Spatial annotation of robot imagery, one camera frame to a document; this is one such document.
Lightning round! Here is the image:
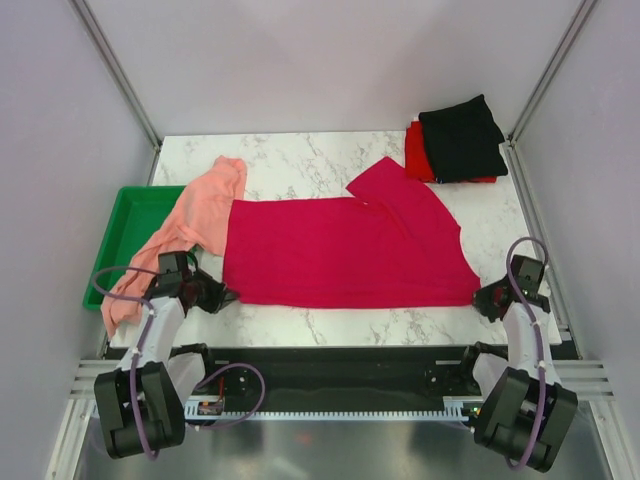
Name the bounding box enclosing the salmon pink t shirt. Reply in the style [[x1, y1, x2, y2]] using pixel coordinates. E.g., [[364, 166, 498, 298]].
[[101, 155, 250, 339]]

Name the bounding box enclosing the magenta polo shirt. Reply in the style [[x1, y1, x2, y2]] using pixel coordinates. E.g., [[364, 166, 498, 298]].
[[222, 157, 480, 309]]

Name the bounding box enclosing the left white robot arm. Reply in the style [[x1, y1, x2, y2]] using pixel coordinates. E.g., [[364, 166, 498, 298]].
[[91, 251, 236, 460]]

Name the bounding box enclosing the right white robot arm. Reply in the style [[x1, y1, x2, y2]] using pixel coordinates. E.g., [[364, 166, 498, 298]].
[[457, 255, 578, 473]]

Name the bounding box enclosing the green plastic tray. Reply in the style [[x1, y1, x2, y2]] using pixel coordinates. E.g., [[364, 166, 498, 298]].
[[90, 186, 184, 278]]

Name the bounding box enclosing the folded black t shirt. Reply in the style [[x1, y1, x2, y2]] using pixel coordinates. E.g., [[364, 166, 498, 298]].
[[418, 94, 508, 184]]

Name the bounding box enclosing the folded red t shirt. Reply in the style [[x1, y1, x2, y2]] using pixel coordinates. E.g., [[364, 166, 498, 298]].
[[405, 120, 498, 183]]

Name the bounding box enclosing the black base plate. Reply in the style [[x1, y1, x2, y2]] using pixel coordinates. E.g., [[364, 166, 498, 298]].
[[172, 344, 483, 416]]

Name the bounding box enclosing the white slotted cable duct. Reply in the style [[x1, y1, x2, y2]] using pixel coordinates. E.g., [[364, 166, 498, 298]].
[[184, 397, 469, 422]]

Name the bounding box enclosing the front aluminium rail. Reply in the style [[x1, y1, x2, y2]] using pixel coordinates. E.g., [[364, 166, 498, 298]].
[[69, 360, 614, 401]]

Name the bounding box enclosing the right aluminium frame post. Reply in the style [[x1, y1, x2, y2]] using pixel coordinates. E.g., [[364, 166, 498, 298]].
[[507, 0, 601, 144]]

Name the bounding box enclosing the aluminium frame post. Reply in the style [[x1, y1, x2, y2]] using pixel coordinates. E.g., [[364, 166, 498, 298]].
[[69, 0, 164, 150], [507, 0, 601, 144]]

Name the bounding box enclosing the left aluminium frame post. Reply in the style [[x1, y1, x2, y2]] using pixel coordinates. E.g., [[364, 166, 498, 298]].
[[69, 0, 164, 150]]

